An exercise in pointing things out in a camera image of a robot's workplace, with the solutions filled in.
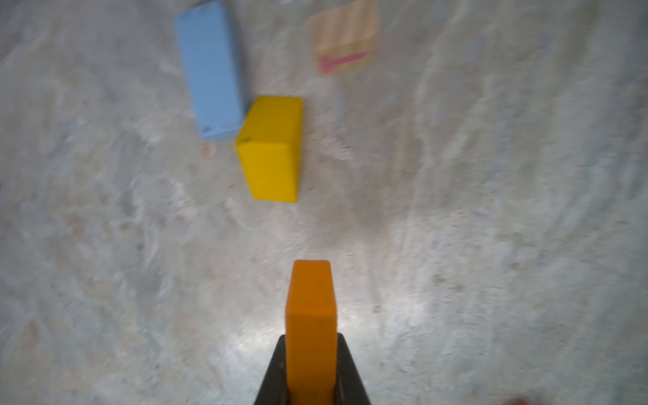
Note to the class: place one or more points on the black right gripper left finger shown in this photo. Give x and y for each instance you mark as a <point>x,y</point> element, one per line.
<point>274,389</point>

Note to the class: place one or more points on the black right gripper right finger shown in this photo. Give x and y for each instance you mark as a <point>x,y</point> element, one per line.
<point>349,389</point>

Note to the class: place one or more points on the orange supermarket wooden block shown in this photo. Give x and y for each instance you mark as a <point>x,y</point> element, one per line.
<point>311,333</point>

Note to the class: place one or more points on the yellow wooden cube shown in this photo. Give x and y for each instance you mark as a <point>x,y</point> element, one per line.
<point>269,147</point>

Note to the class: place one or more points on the light blue wooden block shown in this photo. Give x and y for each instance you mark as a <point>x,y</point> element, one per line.
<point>211,58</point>

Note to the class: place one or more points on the natural wood block pink mark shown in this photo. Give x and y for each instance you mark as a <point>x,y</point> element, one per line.
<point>345,38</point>

